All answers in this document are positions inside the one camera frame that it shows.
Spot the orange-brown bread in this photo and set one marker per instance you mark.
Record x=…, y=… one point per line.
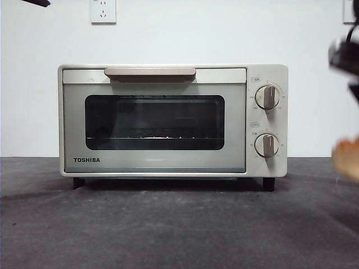
x=347, y=157

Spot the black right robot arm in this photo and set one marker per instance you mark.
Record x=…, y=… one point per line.
x=347, y=56

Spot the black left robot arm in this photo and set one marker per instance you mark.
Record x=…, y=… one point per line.
x=39, y=2

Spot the beige oven knob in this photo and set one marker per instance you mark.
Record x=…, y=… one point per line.
x=266, y=145
x=266, y=97

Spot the white Toshiba toaster oven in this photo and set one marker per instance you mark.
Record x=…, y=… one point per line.
x=280, y=126

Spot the white wall socket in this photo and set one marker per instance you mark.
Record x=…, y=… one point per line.
x=350, y=11
x=103, y=11

